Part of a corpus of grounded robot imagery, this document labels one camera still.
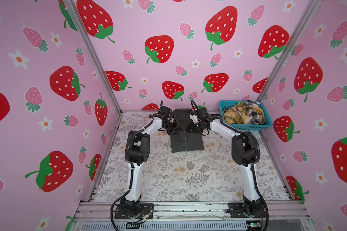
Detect dark grey pinstriped shirt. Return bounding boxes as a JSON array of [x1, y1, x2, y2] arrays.
[[170, 109, 204, 153]]

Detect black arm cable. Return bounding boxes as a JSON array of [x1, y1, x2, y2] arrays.
[[109, 100, 165, 231], [190, 99, 270, 231]]

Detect grey white plaid shirt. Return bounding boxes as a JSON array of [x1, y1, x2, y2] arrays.
[[241, 101, 266, 125]]

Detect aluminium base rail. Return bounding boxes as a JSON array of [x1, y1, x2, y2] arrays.
[[70, 201, 317, 231]]

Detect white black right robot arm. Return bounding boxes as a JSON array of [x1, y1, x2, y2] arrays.
[[197, 115, 269, 218]]

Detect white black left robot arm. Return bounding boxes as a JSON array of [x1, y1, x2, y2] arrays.
[[118, 106, 177, 216]]

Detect yellow plaid shirt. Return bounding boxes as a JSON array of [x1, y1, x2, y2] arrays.
[[224, 102, 249, 125]]

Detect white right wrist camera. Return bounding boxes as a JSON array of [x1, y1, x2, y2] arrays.
[[190, 115, 199, 124]]

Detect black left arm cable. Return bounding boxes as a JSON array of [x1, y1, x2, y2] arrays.
[[109, 100, 165, 231]]

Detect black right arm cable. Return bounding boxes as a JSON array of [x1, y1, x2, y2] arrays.
[[190, 99, 270, 231]]

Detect aluminium frame post left corner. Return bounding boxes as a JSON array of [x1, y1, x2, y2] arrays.
[[64, 0, 122, 115]]

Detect teal plastic basket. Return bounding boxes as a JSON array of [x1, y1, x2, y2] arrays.
[[219, 100, 272, 131]]

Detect aluminium frame post corner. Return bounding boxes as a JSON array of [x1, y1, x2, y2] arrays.
[[257, 0, 322, 101], [64, 0, 122, 115]]

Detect aluminium frame post right corner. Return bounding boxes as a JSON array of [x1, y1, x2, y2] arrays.
[[257, 0, 322, 101]]

